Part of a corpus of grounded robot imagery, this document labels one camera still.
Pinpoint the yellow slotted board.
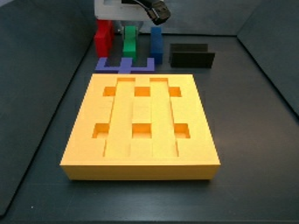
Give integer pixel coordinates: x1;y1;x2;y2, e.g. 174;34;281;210
59;74;220;180

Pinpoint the red comb-shaped block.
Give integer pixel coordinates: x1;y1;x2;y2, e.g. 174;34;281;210
93;19;114;58

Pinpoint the black block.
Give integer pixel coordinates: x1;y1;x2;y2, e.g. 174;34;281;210
169;44;214;68

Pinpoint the green rectangular bar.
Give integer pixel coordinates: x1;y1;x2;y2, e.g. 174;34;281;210
122;25;136;59

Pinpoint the purple comb-shaped block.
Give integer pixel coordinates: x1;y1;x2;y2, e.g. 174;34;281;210
94;58;154;74

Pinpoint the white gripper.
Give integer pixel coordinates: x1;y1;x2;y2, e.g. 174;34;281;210
93;0;149;21

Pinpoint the blue rectangular bar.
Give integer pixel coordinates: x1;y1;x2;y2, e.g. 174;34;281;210
149;27;164;65

